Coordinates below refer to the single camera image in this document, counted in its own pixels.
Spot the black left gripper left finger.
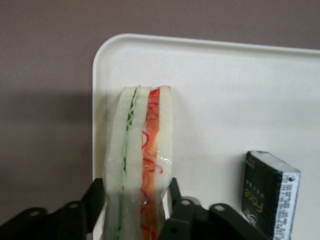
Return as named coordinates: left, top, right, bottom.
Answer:
left=0, top=177, right=106, bottom=240

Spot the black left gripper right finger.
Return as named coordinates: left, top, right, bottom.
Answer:
left=158, top=177, right=271, bottom=240

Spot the plastic-wrapped triangle sandwich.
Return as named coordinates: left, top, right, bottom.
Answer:
left=100, top=84, right=175, bottom=240

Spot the cream plastic tray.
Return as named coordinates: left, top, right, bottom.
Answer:
left=91, top=33, right=320, bottom=240

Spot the small black barcode box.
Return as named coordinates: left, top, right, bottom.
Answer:
left=240, top=150, right=302, bottom=240

